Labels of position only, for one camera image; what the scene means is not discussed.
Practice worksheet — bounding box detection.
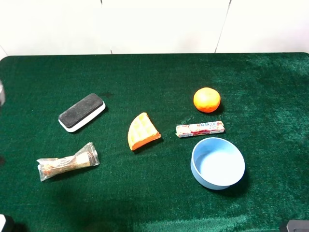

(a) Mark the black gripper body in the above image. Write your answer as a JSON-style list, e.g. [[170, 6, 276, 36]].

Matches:
[[0, 81, 5, 105]]

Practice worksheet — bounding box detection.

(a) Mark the orange mandarin fruit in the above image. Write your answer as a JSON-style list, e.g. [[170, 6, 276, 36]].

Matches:
[[193, 87, 221, 113]]

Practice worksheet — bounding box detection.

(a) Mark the black and white board eraser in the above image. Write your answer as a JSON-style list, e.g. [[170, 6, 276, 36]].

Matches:
[[58, 93, 106, 133]]

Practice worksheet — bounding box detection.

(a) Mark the clear wrapped snack package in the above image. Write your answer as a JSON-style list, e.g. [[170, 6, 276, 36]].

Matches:
[[37, 142, 100, 182]]

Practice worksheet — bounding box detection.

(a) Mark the yellow orange waffle slice toy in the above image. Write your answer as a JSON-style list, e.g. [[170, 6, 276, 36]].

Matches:
[[127, 112, 161, 151]]

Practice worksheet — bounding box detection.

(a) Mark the red Hi-Chew candy pack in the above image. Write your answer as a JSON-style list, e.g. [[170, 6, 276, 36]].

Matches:
[[176, 121, 225, 138]]

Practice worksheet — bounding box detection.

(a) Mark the light blue bowl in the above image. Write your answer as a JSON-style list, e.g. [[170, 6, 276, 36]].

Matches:
[[190, 137, 245, 190]]

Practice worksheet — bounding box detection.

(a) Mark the green velvet table cloth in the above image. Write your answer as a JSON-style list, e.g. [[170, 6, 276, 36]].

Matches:
[[0, 53, 309, 232]]

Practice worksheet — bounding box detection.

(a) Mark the dark grey device bottom right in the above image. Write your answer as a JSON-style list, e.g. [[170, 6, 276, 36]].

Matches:
[[279, 220, 309, 232]]

